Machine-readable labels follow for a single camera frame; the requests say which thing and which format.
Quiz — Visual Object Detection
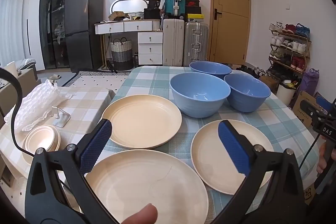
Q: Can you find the shoe rack with shoes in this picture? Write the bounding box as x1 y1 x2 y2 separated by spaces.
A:
268 22 311 75

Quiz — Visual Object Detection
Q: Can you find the cardboard box on floor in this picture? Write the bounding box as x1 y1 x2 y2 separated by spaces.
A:
291 90 320 128

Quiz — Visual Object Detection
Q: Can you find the silver suitcase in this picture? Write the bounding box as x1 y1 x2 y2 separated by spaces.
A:
183 22 209 67

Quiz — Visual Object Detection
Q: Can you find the white suitcase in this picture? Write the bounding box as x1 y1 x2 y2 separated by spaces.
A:
162 19 185 66

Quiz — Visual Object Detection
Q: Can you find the person's right hand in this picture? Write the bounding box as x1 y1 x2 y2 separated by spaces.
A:
317 136 336 173

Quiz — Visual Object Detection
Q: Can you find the purple bag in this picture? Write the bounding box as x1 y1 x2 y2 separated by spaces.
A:
298 68 319 96

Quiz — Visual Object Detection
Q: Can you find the white drawer cabinet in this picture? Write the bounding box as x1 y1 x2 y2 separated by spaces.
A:
138 31 163 65

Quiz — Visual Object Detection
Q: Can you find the dotted cream rug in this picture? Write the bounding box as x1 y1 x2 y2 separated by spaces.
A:
63 71 130 92

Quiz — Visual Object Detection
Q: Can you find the woven laundry basket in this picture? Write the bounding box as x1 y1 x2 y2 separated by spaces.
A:
110 37 133 71

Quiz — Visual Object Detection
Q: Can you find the glass display cabinet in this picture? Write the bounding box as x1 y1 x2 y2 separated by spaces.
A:
39 0 69 69

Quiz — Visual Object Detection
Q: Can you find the black refrigerator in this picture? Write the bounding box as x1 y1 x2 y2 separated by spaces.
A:
65 0 104 72

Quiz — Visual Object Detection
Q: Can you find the black cable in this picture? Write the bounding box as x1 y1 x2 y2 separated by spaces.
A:
0 67 36 158

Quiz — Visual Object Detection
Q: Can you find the teal plaid tablecloth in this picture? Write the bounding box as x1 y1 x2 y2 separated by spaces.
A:
86 67 318 223

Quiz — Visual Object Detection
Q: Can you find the white trash bin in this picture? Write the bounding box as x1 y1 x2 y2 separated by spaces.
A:
276 80 296 106

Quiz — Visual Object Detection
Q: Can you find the oval mirror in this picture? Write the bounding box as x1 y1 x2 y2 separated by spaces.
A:
110 0 148 14

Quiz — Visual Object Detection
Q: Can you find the stack of cream bowls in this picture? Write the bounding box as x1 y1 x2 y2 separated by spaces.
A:
23 125 61 154

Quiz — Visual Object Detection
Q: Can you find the white bubble wrap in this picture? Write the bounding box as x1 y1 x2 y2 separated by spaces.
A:
14 79 72 133

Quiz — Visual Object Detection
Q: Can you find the person's left hand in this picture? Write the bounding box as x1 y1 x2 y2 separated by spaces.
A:
122 203 158 224

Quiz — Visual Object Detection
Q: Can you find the blue bowl back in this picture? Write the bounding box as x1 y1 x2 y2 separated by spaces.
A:
189 61 232 80

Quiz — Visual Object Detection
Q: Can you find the cream plate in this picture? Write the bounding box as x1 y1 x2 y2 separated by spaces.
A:
85 150 209 223
191 120 274 195
102 94 182 149

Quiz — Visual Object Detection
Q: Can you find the brown wooden door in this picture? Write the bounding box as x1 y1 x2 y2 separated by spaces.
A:
207 0 251 65

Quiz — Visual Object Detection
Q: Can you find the metal phone stand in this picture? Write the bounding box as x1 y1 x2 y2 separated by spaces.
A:
51 106 71 128

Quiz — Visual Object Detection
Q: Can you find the white dressing desk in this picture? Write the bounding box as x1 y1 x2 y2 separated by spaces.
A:
94 20 160 35

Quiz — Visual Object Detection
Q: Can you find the beige plaid tablecloth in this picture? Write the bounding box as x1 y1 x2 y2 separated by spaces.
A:
1 87 115 179

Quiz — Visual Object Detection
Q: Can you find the large blue bowl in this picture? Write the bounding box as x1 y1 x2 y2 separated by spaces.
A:
170 72 231 118

